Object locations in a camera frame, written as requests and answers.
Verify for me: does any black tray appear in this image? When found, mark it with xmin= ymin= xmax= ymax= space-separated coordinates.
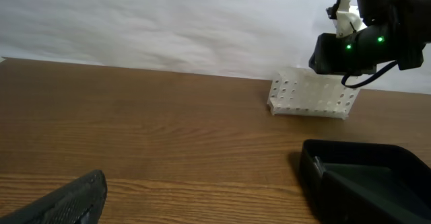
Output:
xmin=298 ymin=139 xmax=431 ymax=224

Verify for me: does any white test tube rack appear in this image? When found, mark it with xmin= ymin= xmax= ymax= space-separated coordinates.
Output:
xmin=267 ymin=67 xmax=360 ymax=120

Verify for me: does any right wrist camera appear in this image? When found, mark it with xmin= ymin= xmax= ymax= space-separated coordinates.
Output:
xmin=331 ymin=0 xmax=368 ymax=39

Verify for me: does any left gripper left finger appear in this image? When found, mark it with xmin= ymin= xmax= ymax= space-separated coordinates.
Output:
xmin=0 ymin=170 xmax=108 ymax=224

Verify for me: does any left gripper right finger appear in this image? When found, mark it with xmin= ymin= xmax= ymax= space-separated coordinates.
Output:
xmin=318 ymin=170 xmax=431 ymax=224

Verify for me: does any black cable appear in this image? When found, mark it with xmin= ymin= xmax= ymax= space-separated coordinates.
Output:
xmin=325 ymin=0 xmax=400 ymax=89

